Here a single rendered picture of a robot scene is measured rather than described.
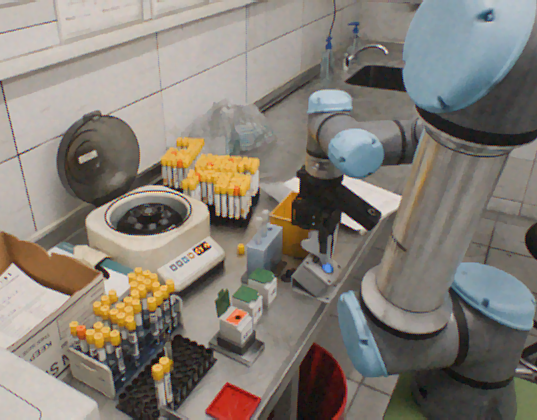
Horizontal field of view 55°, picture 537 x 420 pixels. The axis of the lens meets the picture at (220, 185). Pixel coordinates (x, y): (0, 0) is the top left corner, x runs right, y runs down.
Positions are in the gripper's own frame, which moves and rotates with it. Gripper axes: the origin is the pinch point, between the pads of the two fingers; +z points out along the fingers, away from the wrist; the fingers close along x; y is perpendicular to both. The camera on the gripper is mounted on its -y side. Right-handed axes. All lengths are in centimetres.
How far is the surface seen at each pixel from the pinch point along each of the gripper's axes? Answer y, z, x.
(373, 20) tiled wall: 58, -7, -217
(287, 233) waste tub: 12.7, 1.8, -7.6
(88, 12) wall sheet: 65, -44, -6
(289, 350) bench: -0.4, 7.9, 19.2
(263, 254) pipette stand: 12.0, -1.0, 5.8
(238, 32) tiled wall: 66, -26, -78
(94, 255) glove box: 42.5, -1.5, 23.9
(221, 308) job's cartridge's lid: 11.0, -1.0, 24.1
